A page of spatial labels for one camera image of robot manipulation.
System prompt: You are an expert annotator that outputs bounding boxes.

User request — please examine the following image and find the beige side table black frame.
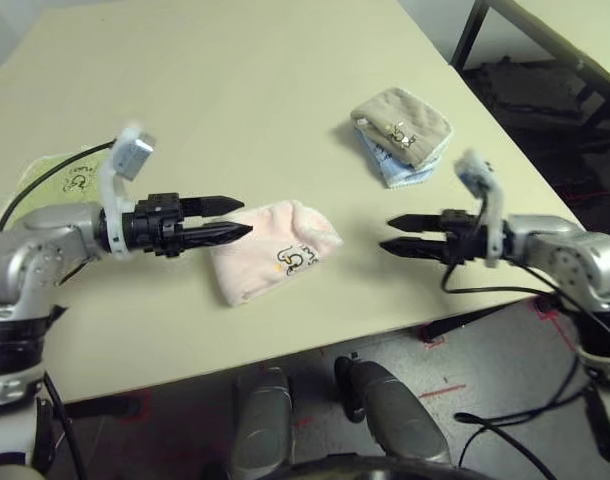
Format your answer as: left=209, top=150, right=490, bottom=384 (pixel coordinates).
left=449, top=0, right=610, bottom=101

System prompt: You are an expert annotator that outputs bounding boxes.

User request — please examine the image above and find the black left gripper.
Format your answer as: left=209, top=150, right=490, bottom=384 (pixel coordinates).
left=119, top=192, right=254, bottom=259

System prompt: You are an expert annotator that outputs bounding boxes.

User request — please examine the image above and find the grey robot left leg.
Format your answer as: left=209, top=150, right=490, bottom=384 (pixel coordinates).
left=232, top=367, right=296, bottom=480

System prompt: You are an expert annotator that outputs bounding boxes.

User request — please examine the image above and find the pink towel with white trim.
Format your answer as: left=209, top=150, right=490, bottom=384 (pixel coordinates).
left=207, top=199, right=345, bottom=307

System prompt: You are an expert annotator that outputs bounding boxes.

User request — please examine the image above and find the green towel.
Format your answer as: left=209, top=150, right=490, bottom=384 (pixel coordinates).
left=14, top=152, right=116, bottom=226

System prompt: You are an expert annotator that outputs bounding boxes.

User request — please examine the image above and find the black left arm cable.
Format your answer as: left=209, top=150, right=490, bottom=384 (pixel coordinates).
left=0, top=142, right=117, bottom=480

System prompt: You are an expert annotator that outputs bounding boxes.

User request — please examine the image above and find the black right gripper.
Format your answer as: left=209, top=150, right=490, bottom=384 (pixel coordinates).
left=379, top=208, right=491, bottom=267

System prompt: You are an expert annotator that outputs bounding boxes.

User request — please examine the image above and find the beige folded towel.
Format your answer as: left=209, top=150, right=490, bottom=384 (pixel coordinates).
left=349, top=87, right=454, bottom=169

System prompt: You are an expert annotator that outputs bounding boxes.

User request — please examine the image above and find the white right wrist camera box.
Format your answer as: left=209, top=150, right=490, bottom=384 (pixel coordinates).
left=454, top=149, right=506, bottom=269

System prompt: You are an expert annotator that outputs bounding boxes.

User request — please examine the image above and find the blue folded towel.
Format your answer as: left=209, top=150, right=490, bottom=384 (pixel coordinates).
left=357, top=132, right=444, bottom=190

